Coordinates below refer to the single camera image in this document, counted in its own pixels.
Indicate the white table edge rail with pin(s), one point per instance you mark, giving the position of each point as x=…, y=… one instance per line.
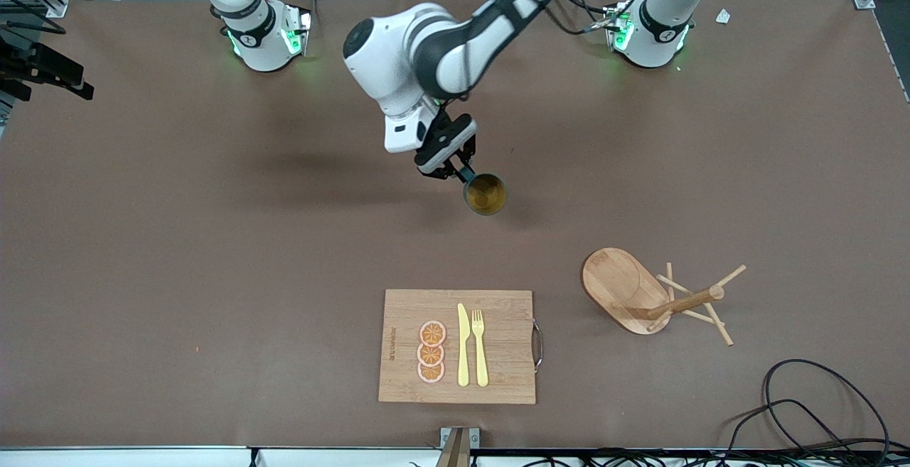
x=142, y=457

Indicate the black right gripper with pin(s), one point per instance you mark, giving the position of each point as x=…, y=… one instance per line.
x=9, y=62

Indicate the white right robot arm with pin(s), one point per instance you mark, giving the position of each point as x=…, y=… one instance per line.
x=263, y=47

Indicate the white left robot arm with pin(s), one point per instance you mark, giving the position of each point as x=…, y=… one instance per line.
x=387, y=69

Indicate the yellow plastic fork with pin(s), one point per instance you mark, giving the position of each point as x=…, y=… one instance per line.
x=481, y=357

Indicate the yellow plastic knife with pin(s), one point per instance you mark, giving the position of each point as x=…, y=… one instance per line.
x=463, y=353

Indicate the wooden cup rack with pegs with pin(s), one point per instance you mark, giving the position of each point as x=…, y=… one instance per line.
x=625, y=289

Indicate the metal mount bracket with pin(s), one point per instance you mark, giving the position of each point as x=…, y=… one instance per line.
x=458, y=442

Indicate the brown table cover mat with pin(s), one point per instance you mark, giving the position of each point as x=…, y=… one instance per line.
x=142, y=239

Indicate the white paper scrap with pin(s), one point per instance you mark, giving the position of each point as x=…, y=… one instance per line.
x=723, y=16

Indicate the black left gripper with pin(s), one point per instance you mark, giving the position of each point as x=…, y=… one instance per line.
x=467, y=148

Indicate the toy orange slice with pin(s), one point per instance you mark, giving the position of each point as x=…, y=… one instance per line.
x=432, y=333

